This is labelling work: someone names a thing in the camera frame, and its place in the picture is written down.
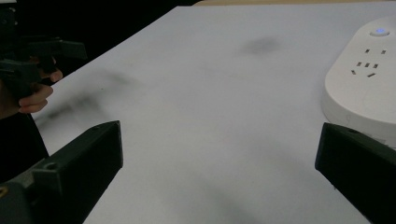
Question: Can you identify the white power strip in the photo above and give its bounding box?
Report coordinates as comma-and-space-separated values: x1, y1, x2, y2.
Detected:
320, 16, 396, 149

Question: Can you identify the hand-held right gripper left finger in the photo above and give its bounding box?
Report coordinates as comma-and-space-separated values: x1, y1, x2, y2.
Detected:
31, 120, 124, 224

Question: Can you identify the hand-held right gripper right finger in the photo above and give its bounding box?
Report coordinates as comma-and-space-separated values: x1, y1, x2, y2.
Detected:
314, 121, 396, 224

